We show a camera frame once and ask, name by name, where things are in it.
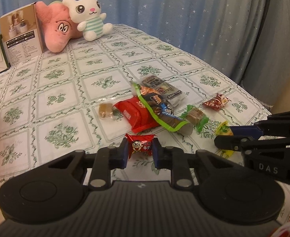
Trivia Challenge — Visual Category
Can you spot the yellow candy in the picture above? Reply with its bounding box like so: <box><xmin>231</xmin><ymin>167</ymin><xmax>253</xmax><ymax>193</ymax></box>
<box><xmin>215</xmin><ymin>121</ymin><xmax>234</xmax><ymax>159</ymax></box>

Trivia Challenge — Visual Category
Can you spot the red cartoon face candy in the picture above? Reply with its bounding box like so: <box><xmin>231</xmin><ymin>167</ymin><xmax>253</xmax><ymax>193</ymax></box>
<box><xmin>125</xmin><ymin>134</ymin><xmax>155</xmax><ymax>159</ymax></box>

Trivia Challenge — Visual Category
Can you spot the red brown candy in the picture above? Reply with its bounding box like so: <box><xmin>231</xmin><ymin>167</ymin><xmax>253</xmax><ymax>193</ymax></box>
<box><xmin>203</xmin><ymin>93</ymin><xmax>231</xmax><ymax>111</ymax></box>

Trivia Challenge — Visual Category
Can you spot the green edged snack bag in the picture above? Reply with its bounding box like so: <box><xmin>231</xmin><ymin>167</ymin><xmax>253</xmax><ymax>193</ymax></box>
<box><xmin>131</xmin><ymin>82</ymin><xmax>193</xmax><ymax>135</ymax></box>

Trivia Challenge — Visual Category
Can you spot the green brown candy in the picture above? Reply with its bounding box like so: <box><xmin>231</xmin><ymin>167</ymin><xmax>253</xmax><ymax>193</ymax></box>
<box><xmin>180</xmin><ymin>104</ymin><xmax>209</xmax><ymax>133</ymax></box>

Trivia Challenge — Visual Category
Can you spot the red snack packet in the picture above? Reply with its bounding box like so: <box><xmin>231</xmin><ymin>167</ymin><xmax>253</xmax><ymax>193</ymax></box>
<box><xmin>114</xmin><ymin>96</ymin><xmax>159</xmax><ymax>133</ymax></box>

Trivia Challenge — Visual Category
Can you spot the clear dark snack pack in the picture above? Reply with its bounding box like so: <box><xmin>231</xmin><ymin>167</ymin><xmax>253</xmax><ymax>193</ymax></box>
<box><xmin>139</xmin><ymin>74</ymin><xmax>186</xmax><ymax>107</ymax></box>

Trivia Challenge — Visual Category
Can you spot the brown clear wrapped candy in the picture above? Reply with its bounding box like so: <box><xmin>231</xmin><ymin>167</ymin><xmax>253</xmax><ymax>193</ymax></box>
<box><xmin>98</xmin><ymin>102</ymin><xmax>114</xmax><ymax>119</ymax></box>

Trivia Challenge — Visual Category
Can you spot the floral green white tablecloth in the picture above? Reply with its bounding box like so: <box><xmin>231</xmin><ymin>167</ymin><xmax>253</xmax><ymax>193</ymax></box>
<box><xmin>0</xmin><ymin>24</ymin><xmax>290</xmax><ymax>232</ymax></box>

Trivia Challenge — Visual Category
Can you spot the blue star curtain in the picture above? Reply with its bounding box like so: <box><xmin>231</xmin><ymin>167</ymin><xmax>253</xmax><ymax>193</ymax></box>
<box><xmin>0</xmin><ymin>0</ymin><xmax>290</xmax><ymax>105</ymax></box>

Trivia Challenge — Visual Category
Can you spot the pink starfish plush toy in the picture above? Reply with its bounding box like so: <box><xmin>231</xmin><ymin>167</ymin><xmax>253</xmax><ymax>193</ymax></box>
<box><xmin>35</xmin><ymin>1</ymin><xmax>83</xmax><ymax>53</ymax></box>

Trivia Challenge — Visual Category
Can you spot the white bunny plush toy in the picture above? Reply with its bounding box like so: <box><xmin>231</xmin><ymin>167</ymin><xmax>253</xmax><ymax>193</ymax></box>
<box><xmin>62</xmin><ymin>0</ymin><xmax>113</xmax><ymax>41</ymax></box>

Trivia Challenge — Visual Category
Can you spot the brown product carton box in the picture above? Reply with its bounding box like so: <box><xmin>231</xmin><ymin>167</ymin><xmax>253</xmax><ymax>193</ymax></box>
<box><xmin>0</xmin><ymin>3</ymin><xmax>43</xmax><ymax>66</ymax></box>

